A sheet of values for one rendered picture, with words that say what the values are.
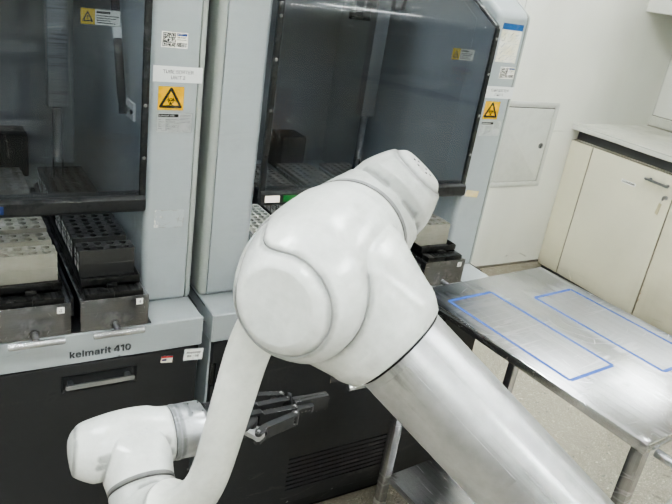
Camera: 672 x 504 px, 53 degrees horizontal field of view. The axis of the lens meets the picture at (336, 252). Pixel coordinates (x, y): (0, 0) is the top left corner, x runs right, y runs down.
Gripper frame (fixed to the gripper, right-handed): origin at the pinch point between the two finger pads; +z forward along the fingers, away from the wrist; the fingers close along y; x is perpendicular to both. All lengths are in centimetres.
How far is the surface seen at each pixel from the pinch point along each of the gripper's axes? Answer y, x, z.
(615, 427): -32, -7, 43
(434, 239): 44, -9, 61
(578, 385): -20, -8, 46
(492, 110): 46, -45, 72
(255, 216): 61, -12, 15
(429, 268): 37, -5, 54
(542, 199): 158, 26, 233
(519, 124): 157, -15, 201
